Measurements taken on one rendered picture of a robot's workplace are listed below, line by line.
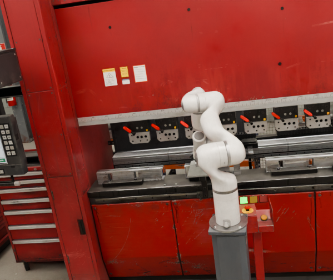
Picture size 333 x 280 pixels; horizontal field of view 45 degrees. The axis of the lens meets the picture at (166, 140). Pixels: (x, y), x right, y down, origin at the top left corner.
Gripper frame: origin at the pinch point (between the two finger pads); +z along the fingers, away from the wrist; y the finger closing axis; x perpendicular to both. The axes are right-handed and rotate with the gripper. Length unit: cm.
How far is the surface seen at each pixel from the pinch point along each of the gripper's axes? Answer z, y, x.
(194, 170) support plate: -3.6, 5.5, 9.0
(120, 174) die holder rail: 15, 59, -5
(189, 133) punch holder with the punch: -11.0, 5.3, -16.0
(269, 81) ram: -38, -49, -30
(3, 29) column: 232, 314, -443
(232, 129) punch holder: -12.7, -23.5, -13.3
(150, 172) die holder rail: 14.0, 37.2, -2.7
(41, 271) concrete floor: 106, 150, 34
